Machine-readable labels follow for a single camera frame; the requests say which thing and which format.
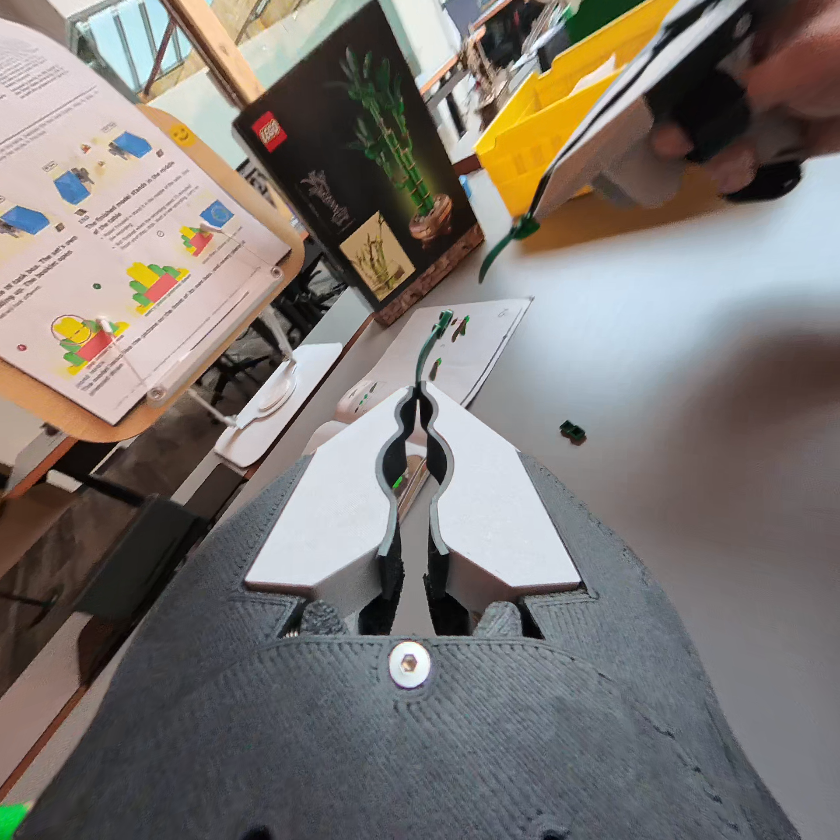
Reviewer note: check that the laminated instruction sheet on board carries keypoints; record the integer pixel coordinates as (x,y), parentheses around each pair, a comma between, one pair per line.
(226,174)

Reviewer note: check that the dark green lego leaf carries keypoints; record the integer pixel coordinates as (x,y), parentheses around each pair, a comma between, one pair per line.
(445,319)

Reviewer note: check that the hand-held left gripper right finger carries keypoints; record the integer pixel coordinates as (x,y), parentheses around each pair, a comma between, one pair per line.
(505,525)

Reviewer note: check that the green lego leaf assembly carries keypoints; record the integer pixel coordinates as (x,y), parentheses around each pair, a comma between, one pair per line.
(525,228)

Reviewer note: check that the yellow smiley sticker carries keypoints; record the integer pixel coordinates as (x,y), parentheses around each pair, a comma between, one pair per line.
(182,134)

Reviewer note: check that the black lego set box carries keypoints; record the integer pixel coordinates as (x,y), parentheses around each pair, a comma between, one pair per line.
(328,164)

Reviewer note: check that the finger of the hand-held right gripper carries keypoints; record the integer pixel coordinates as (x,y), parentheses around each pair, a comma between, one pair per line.
(702,13)
(590,151)

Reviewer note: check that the wooden post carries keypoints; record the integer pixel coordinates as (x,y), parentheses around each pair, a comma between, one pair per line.
(210,46)

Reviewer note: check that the small dark green lego brick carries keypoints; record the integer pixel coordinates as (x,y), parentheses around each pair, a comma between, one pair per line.
(573,432)

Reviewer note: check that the person's right hand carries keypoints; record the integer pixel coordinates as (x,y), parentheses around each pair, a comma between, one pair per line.
(800,65)

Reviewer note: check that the yellow plastic bin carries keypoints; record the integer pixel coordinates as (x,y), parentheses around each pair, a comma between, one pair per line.
(518,151)

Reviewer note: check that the printed task instruction sheet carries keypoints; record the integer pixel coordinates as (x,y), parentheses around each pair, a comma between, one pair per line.
(98,197)

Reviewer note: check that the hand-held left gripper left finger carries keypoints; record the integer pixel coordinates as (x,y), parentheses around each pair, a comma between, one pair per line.
(315,525)

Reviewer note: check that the lego instruction booklet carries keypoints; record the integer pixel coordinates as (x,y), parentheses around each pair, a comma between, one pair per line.
(485,341)

